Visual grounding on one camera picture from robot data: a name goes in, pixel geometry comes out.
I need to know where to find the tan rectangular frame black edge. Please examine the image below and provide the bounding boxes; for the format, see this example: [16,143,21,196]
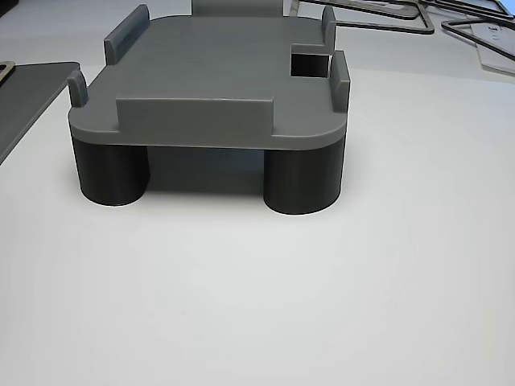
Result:
[0,60,16,88]

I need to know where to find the grey holder platform black legs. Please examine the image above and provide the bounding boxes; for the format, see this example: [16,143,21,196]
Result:
[67,0,350,216]

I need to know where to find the dark grey flat base plate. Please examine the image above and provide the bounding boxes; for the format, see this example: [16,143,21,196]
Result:
[0,61,80,166]

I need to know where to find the white printed paper sheet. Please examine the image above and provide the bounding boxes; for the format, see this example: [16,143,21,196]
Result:
[470,22,515,76]

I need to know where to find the large dark rectangular frame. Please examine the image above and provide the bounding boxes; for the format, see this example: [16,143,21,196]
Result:
[287,0,435,36]

